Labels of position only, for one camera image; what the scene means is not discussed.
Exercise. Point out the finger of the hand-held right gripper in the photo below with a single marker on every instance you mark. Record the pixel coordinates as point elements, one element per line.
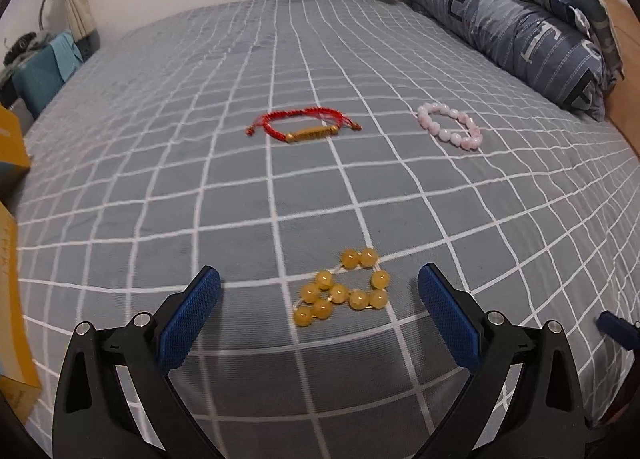
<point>622,331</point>

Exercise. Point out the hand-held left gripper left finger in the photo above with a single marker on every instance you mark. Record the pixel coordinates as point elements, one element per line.
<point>190,319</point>

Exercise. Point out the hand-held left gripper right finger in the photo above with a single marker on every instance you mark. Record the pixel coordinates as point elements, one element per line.
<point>447,314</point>

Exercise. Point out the grey checked bed sheet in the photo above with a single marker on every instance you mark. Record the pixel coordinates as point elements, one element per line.
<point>250,199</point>

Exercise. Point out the blue and yellow cardboard box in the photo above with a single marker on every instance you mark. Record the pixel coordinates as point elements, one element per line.
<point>15,289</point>

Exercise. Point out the wooden headboard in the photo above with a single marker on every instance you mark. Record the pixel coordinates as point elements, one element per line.
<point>625,89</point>

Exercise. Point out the light blue cloth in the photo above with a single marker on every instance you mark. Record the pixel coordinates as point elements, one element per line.
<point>67,56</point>

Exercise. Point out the grey striped pillow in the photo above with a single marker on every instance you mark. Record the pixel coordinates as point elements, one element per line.
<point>510,24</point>

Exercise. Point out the dark desk clutter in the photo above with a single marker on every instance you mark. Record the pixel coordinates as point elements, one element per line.
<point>22,46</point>

